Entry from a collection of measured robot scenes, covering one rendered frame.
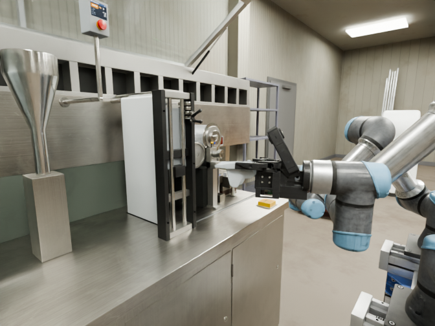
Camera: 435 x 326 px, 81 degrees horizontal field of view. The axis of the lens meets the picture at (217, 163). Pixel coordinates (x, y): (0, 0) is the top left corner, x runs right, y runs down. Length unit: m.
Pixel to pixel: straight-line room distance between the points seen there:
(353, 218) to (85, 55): 1.16
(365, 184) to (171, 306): 0.67
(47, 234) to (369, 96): 9.45
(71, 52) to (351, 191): 1.14
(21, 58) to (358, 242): 0.95
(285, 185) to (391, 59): 9.31
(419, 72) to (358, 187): 9.13
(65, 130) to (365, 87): 9.26
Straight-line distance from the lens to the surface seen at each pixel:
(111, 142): 1.32
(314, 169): 0.58
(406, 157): 0.74
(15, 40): 1.23
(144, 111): 1.11
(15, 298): 0.88
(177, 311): 0.97
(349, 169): 0.59
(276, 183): 0.58
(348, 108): 9.87
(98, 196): 1.33
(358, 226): 0.62
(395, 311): 0.96
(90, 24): 0.98
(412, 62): 9.73
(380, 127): 1.12
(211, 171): 1.26
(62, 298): 0.82
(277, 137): 0.58
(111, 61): 1.36
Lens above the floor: 1.34
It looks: 10 degrees down
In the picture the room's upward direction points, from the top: straight up
